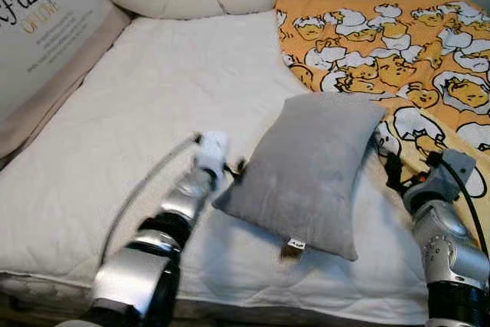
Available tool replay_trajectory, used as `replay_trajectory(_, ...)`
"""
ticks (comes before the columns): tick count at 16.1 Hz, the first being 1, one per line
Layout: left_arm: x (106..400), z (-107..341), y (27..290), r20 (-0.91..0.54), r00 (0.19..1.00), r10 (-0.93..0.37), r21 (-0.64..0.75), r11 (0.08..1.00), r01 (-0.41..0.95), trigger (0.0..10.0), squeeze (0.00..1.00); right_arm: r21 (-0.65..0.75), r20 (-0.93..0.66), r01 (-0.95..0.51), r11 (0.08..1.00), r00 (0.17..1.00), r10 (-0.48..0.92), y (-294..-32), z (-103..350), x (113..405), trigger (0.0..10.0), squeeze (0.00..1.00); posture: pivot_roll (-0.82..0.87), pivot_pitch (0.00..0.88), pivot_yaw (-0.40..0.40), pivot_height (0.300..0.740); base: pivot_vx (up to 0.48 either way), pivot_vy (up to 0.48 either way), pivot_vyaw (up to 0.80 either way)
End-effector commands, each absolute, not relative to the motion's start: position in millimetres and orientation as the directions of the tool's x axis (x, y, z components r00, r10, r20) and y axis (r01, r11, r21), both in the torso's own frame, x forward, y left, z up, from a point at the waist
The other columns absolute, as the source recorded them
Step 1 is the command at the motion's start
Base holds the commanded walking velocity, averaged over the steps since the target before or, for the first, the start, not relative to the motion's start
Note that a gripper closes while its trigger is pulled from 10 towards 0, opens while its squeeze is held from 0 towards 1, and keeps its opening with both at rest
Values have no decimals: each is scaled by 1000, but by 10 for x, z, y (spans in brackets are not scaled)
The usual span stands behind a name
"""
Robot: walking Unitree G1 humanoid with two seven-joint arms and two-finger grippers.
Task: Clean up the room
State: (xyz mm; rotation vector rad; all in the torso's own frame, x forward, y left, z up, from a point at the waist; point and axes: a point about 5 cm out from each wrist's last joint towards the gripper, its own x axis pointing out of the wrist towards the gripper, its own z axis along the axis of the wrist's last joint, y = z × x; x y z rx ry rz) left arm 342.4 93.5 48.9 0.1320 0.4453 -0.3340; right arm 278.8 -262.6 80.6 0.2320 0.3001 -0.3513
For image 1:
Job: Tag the brown bed base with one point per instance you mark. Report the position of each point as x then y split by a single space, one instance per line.
23 305

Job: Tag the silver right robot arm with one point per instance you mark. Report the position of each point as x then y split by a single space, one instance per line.
444 250

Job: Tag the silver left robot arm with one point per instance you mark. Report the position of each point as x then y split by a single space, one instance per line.
130 273

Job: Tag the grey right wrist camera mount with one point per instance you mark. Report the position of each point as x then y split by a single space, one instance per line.
452 174

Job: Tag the yellow egg print blanket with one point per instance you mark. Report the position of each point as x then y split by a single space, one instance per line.
398 44

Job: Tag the white quilted mattress pad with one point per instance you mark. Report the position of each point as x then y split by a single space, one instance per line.
153 97

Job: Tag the grey printed wall poster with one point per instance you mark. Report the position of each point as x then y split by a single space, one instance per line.
46 28

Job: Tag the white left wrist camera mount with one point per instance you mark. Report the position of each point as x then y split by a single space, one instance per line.
212 151

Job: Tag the grey rectangular pillow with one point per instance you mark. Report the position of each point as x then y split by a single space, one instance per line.
306 174

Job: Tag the beige upholstered bed panel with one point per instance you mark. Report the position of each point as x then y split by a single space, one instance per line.
61 89

